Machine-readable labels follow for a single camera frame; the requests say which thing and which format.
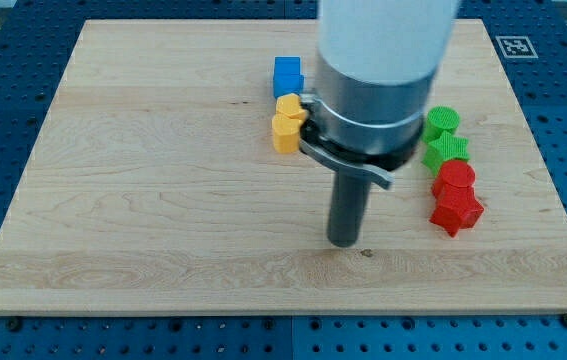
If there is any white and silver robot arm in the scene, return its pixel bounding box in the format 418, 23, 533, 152
302, 0, 461, 171

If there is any green star block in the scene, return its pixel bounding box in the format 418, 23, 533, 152
422, 131, 470, 177

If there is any red star block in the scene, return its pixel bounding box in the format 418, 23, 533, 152
430, 185, 484, 237

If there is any yellow heart block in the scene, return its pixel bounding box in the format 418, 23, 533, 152
271, 114, 304, 154

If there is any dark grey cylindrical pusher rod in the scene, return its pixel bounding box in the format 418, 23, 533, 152
327, 172, 371, 248

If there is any yellow pentagon block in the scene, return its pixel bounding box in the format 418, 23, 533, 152
275, 93, 308, 123

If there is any silver clamp lever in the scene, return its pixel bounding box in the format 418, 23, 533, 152
299, 93, 395, 189

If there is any blue cube block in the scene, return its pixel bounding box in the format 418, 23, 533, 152
272, 56, 305, 98

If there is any light wooden board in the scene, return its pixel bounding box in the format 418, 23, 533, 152
0, 20, 567, 317

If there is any green cylinder block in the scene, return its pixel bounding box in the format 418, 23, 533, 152
422, 106, 461, 143

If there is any red cylinder block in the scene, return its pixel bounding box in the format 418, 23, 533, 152
431, 160, 476, 197

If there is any white fiducial marker tag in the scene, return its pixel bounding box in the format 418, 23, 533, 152
496, 35, 538, 59

